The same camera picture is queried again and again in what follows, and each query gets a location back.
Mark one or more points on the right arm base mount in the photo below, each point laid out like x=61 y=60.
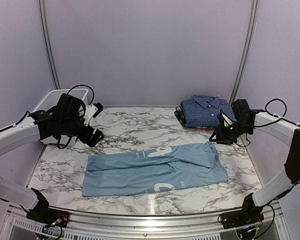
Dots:
x=249 y=214

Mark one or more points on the light blue garment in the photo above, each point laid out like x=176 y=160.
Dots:
x=153 y=170

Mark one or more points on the aluminium front frame rail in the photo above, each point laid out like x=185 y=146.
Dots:
x=101 y=226

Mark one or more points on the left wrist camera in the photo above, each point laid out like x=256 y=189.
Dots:
x=92 y=111

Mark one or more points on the blue checked shirt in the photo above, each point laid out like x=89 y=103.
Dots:
x=201 y=111

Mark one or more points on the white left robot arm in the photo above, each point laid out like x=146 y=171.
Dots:
x=15 y=142

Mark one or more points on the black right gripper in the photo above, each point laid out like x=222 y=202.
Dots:
x=221 y=137

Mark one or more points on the left wall aluminium post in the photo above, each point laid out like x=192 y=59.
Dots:
x=47 y=44

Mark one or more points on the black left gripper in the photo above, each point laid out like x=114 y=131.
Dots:
x=93 y=140

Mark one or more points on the white plastic laundry bin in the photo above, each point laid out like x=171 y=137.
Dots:
x=52 y=98

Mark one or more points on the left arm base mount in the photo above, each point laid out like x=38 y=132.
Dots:
x=44 y=214

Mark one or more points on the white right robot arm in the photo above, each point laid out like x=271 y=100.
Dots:
x=276 y=153

